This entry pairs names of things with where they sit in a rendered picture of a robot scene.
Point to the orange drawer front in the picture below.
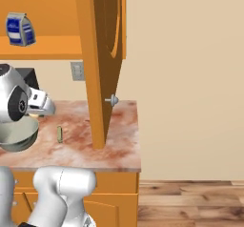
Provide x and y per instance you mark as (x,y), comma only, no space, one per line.
(116,182)

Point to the blue white bag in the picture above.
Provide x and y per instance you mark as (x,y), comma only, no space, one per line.
(19,29)

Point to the orange base cabinet door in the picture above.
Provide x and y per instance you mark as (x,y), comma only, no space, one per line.
(106,215)

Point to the silver drawer knob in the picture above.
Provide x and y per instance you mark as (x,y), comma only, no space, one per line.
(15,181)

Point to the black countertop appliance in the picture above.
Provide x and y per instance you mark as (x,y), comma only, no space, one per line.
(30,76)

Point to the silver base cabinet knob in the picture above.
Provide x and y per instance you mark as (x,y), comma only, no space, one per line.
(14,202)

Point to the orange wall cupboard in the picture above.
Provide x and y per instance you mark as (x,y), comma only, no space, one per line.
(47,21)

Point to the grey wall outlet plate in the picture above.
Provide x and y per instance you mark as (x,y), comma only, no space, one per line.
(77,71)

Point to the grey white mixing bowl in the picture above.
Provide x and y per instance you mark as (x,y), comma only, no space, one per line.
(19,135)

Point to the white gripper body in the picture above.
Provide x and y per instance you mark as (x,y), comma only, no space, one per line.
(47,107)

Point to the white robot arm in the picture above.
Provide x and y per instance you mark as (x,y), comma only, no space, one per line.
(57,189)

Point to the silver cupboard door knob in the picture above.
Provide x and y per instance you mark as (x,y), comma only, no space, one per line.
(113,99)

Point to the orange cupboard door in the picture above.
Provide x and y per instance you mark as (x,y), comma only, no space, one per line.
(101,62)

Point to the small olive stick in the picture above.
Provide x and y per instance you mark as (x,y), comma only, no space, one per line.
(59,134)

